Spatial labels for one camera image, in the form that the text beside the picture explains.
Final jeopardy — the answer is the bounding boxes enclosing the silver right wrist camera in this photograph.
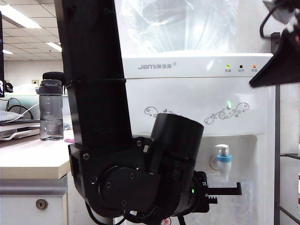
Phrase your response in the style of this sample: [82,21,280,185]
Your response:
[262,0,297,24]

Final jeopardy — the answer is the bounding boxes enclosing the twin ceiling light panel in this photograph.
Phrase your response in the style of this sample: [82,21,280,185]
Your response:
[45,41,63,53]

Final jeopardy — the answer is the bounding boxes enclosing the black computer monitor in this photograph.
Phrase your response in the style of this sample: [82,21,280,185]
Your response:
[0,10,5,98]

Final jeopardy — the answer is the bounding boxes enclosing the white water dispenser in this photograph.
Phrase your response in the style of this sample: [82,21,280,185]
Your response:
[121,52,276,225]

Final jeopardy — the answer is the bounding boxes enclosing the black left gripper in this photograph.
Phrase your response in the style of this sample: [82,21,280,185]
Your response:
[194,171,243,213]

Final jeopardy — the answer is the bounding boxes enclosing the dark grey metal rack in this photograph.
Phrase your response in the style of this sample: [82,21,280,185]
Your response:
[270,31,300,225]

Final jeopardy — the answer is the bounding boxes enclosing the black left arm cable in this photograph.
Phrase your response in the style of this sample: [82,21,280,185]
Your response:
[84,202,187,225]

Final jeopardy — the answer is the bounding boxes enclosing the blue collared white tap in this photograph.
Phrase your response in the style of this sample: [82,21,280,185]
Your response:
[210,144,233,183]

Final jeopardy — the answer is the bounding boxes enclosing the frosted glass desk divider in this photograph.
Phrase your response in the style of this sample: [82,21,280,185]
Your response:
[0,92,42,120]

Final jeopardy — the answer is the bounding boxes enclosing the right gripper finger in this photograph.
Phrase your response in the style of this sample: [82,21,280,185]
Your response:
[249,30,300,89]

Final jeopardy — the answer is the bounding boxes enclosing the long ceiling light panel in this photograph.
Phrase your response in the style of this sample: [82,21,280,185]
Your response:
[0,4,43,29]

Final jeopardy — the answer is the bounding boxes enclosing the white plastic bag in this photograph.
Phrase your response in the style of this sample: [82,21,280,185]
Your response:
[14,83,39,94]

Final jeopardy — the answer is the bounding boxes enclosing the white desk cabinet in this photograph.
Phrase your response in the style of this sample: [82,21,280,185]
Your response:
[0,130,71,225]

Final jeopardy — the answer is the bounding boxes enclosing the round metal drawer lock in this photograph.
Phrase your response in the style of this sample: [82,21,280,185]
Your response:
[35,198,49,210]

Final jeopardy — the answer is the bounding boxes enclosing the dark grey water bottle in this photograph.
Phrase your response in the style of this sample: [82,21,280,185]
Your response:
[38,79,64,142]

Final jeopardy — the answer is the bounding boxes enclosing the black office chair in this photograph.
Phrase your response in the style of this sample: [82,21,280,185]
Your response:
[42,71,65,82]

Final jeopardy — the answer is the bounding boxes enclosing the grey laptop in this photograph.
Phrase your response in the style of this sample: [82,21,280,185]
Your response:
[0,110,41,125]

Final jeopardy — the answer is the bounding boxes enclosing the clear bagged water jug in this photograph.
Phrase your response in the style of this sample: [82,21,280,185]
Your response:
[116,0,237,54]

